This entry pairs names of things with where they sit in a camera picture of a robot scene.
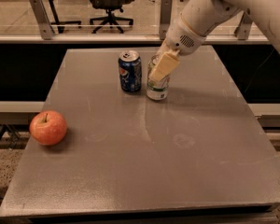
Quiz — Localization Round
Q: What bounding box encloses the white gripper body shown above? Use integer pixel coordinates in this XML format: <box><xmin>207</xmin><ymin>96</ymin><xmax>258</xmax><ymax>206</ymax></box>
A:
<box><xmin>165</xmin><ymin>14</ymin><xmax>205</xmax><ymax>55</ymax></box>

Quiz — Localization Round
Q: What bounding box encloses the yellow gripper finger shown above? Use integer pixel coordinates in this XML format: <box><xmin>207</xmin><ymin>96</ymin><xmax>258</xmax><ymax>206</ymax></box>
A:
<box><xmin>148</xmin><ymin>49</ymin><xmax>179</xmax><ymax>81</ymax></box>
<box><xmin>156</xmin><ymin>40</ymin><xmax>169</xmax><ymax>55</ymax></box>

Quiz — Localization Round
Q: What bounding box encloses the white green 7up can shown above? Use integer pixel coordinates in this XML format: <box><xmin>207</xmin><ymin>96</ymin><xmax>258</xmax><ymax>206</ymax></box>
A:
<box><xmin>147</xmin><ymin>55</ymin><xmax>170</xmax><ymax>101</ymax></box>

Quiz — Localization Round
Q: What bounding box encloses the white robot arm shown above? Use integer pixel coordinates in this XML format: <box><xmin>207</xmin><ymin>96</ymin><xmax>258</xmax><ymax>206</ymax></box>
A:
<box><xmin>148</xmin><ymin>0</ymin><xmax>280</xmax><ymax>81</ymax></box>

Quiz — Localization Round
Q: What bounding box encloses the blue pepsi can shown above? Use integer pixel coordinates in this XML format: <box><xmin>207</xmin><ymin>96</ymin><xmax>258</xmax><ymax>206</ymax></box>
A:
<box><xmin>119</xmin><ymin>50</ymin><xmax>142</xmax><ymax>92</ymax></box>

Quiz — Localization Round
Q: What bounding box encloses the black office chair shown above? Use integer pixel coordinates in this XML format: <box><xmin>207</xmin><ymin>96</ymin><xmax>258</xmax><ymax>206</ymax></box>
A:
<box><xmin>89</xmin><ymin>0</ymin><xmax>134</xmax><ymax>34</ymax></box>

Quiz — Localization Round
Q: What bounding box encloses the black stand with base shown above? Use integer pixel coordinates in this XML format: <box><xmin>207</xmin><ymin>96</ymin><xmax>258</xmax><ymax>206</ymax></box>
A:
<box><xmin>48</xmin><ymin>0</ymin><xmax>81</xmax><ymax>34</ymax></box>

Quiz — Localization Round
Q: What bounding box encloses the red apple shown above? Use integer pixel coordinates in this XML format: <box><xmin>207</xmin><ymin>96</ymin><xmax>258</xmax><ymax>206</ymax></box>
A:
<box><xmin>29</xmin><ymin>110</ymin><xmax>67</xmax><ymax>146</ymax></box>

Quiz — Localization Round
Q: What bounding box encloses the middle metal railing bracket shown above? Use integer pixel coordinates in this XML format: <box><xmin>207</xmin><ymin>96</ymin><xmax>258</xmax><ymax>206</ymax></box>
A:
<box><xmin>159</xmin><ymin>0</ymin><xmax>173</xmax><ymax>40</ymax></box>

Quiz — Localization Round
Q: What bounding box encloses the metal railing bracket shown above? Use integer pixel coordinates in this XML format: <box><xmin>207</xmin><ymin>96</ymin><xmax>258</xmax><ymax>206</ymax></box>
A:
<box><xmin>159</xmin><ymin>0</ymin><xmax>173</xmax><ymax>40</ymax></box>
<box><xmin>29</xmin><ymin>0</ymin><xmax>54</xmax><ymax>40</ymax></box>
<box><xmin>234</xmin><ymin>13</ymin><xmax>253</xmax><ymax>40</ymax></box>

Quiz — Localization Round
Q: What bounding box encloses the right metal railing bracket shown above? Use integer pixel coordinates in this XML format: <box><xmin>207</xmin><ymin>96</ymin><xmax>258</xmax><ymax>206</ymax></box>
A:
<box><xmin>234</xmin><ymin>13</ymin><xmax>253</xmax><ymax>40</ymax></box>

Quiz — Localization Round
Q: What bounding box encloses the left metal railing bracket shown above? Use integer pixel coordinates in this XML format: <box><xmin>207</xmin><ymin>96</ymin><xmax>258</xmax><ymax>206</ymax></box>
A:
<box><xmin>29</xmin><ymin>0</ymin><xmax>54</xmax><ymax>40</ymax></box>

